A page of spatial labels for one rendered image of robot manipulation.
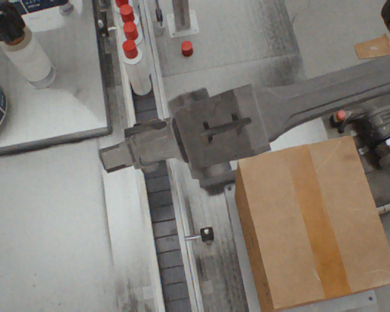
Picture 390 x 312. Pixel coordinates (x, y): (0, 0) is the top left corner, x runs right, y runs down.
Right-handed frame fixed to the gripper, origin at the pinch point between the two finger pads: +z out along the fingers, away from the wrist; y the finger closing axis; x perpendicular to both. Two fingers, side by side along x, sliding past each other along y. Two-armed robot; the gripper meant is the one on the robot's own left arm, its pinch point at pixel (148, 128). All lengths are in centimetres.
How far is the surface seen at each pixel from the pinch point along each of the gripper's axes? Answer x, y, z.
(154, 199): 16.5, 2.0, -6.7
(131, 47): -20.5, -0.3, -3.0
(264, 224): 14.2, -20.2, -35.7
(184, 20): -23.4, -15.2, 27.5
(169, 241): 25.2, 0.2, -13.8
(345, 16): -8, -102, 127
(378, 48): 9, -112, 112
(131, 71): -14.5, 1.2, 2.2
